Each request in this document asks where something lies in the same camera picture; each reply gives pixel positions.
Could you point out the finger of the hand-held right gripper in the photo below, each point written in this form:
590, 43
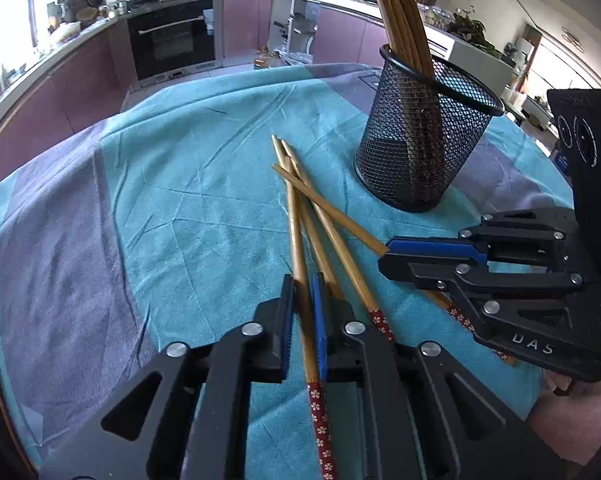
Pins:
430, 248
420, 272

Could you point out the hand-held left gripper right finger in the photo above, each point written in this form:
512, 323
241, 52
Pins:
321, 330

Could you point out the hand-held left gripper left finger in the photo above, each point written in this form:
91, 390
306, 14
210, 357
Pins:
286, 330

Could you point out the red-tipped bamboo chopstick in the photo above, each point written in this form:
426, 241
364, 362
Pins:
345, 267
323, 262
340, 227
294, 240

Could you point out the black mesh pen holder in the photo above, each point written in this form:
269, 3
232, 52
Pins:
410, 160

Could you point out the bundle of bamboo chopsticks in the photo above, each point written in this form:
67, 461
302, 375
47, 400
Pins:
405, 25

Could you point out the person's right forearm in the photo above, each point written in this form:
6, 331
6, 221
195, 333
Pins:
580, 425

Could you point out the teal and grey tablecloth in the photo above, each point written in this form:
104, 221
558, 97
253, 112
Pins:
155, 220

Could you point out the leafy green vegetables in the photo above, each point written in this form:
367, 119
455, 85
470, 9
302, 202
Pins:
475, 32

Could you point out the clear plastic food container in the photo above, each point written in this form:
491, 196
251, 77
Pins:
438, 16

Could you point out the pink lower kitchen cabinets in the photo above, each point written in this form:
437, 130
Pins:
55, 90
345, 30

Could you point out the dark cooking oil bottle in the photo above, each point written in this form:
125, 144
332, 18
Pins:
279, 59

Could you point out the yellow cooking oil bottle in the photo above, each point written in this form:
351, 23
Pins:
262, 58

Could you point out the black built-in oven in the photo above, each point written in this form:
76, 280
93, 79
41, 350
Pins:
173, 37

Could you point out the white lidded casserole dish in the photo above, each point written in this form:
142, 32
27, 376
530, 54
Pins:
65, 33

